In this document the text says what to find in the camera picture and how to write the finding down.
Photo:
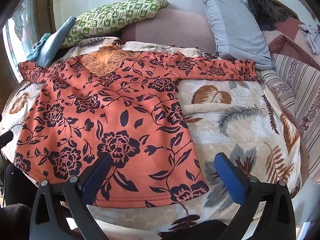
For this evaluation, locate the striped floral quilt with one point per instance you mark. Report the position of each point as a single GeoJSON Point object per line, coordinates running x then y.
{"type": "Point", "coordinates": [297, 85]}

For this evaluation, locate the grey-blue ruffled pillow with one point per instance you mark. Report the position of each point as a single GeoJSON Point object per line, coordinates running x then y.
{"type": "Point", "coordinates": [235, 30]}

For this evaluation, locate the leaf print fleece blanket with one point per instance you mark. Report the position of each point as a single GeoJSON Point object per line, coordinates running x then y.
{"type": "Point", "coordinates": [225, 135]}

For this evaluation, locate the white crumpled cloth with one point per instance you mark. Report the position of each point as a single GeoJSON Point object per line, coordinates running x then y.
{"type": "Point", "coordinates": [310, 36]}

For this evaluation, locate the light blue garment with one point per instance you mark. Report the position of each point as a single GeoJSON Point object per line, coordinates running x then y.
{"type": "Point", "coordinates": [53, 46]}

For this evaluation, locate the dark furry cushion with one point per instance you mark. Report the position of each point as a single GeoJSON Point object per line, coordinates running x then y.
{"type": "Point", "coordinates": [267, 10]}

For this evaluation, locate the stained glass window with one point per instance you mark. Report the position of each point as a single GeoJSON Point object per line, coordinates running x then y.
{"type": "Point", "coordinates": [22, 25]}

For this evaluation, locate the mauve bed sheet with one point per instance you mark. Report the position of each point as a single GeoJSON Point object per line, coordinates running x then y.
{"type": "Point", "coordinates": [175, 30]}

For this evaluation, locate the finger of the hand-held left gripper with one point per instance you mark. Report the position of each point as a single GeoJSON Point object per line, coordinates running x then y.
{"type": "Point", "coordinates": [6, 138]}

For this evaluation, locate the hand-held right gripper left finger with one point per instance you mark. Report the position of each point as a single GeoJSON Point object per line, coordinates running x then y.
{"type": "Point", "coordinates": [97, 177]}

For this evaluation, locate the red-brown patchwork quilt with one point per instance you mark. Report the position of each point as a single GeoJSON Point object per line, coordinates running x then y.
{"type": "Point", "coordinates": [287, 45]}

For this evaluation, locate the green checkered pillow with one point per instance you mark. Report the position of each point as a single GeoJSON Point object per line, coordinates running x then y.
{"type": "Point", "coordinates": [112, 15]}

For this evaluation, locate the wooden window frame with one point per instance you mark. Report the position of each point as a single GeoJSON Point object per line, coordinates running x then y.
{"type": "Point", "coordinates": [45, 5]}

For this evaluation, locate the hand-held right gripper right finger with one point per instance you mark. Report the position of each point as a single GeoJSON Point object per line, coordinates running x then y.
{"type": "Point", "coordinates": [230, 177]}

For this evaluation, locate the dark fuzzy cloth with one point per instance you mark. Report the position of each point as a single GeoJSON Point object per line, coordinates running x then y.
{"type": "Point", "coordinates": [12, 221]}

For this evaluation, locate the teal dotted cloth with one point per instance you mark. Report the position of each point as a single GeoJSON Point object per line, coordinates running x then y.
{"type": "Point", "coordinates": [35, 51]}

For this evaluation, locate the orange floral blouse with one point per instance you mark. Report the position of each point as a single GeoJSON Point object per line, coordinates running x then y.
{"type": "Point", "coordinates": [112, 110]}

